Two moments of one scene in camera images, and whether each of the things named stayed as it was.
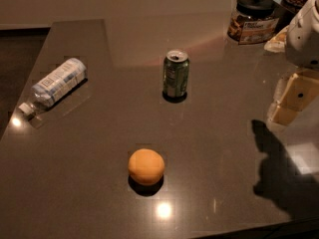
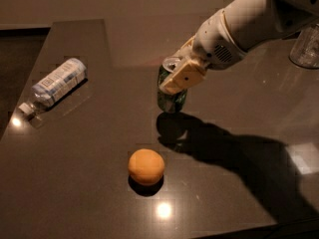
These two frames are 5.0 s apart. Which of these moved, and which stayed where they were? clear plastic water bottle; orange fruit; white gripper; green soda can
Moved: green soda can; white gripper
Stayed: clear plastic water bottle; orange fruit
